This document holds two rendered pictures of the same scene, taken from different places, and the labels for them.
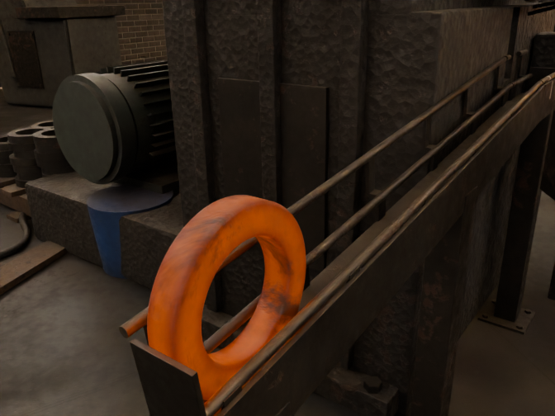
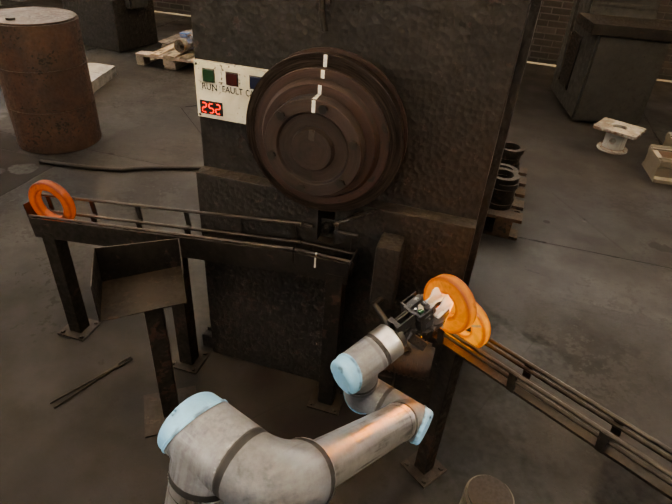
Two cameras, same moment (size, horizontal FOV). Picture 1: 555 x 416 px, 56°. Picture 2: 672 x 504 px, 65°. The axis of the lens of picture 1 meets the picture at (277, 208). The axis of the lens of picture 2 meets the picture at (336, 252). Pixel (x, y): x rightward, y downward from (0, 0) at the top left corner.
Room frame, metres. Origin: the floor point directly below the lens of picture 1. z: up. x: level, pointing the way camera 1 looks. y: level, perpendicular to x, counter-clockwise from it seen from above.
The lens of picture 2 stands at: (0.76, -2.00, 1.71)
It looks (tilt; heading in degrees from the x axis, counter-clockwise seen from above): 34 degrees down; 67
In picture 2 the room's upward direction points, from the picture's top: 4 degrees clockwise
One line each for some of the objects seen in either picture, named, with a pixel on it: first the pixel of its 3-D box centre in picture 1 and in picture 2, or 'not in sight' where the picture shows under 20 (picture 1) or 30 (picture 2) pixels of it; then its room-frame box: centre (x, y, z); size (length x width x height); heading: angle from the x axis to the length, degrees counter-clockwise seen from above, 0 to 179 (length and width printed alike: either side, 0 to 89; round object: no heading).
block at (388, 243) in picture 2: (548, 78); (387, 270); (1.47, -0.76, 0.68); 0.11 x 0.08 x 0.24; 53
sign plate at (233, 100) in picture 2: not in sight; (234, 94); (1.07, -0.34, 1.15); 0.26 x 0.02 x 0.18; 143
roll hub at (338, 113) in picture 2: not in sight; (314, 147); (1.22, -0.71, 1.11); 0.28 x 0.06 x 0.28; 143
